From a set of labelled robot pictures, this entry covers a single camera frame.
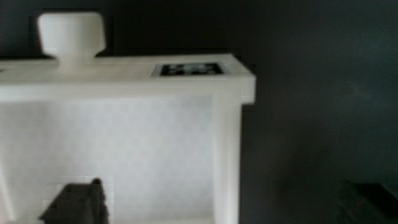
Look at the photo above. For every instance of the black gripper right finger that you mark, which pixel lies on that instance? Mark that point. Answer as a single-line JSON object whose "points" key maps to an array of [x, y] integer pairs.
{"points": [[366, 203]]}

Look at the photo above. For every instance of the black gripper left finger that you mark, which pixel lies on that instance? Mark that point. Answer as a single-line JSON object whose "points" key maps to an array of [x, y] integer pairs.
{"points": [[79, 207]]}

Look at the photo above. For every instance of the white front drawer tray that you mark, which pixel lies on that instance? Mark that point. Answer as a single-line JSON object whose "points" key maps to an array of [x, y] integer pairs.
{"points": [[123, 118]]}

